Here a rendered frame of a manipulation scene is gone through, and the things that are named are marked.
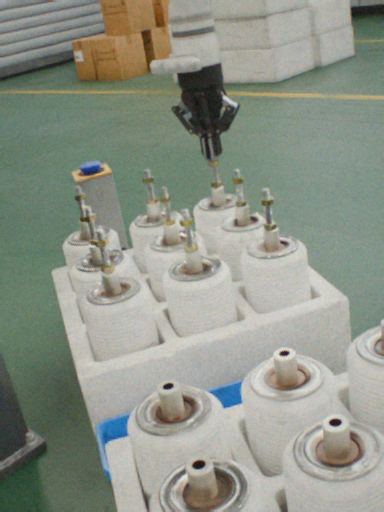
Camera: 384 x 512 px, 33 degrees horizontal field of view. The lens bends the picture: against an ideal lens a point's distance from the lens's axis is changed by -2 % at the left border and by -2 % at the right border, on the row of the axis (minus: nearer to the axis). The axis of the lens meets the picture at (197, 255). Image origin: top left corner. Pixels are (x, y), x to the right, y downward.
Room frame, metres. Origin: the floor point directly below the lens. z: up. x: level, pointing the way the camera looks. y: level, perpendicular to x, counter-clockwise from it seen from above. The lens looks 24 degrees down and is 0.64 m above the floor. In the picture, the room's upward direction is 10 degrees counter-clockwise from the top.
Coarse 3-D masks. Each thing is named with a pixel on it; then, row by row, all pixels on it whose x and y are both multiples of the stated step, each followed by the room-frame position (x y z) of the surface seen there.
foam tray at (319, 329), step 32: (64, 288) 1.01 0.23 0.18; (320, 288) 0.85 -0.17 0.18; (64, 320) 0.89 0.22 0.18; (160, 320) 0.84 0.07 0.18; (256, 320) 0.79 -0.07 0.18; (288, 320) 0.79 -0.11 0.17; (320, 320) 0.80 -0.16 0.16; (160, 352) 0.75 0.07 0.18; (192, 352) 0.75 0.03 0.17; (224, 352) 0.76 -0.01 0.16; (256, 352) 0.77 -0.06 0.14; (320, 352) 0.80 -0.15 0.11; (96, 384) 0.72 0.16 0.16; (128, 384) 0.73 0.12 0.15; (192, 384) 0.75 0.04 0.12; (224, 384) 0.76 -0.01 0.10; (96, 416) 0.72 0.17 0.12
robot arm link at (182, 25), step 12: (180, 0) 1.06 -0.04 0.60; (192, 0) 1.06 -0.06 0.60; (204, 0) 1.07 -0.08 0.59; (180, 12) 1.06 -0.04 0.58; (192, 12) 1.06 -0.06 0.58; (204, 12) 1.07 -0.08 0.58; (180, 24) 1.07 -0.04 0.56; (192, 24) 1.06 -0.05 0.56; (204, 24) 1.06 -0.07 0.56; (180, 36) 1.07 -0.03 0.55
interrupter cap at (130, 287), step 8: (120, 280) 0.84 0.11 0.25; (128, 280) 0.83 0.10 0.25; (136, 280) 0.83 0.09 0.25; (96, 288) 0.83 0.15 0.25; (128, 288) 0.81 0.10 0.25; (136, 288) 0.80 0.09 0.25; (88, 296) 0.80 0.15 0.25; (96, 296) 0.80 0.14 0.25; (104, 296) 0.80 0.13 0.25; (112, 296) 0.80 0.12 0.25; (120, 296) 0.79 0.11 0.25; (128, 296) 0.78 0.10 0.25; (96, 304) 0.78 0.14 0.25; (104, 304) 0.78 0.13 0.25
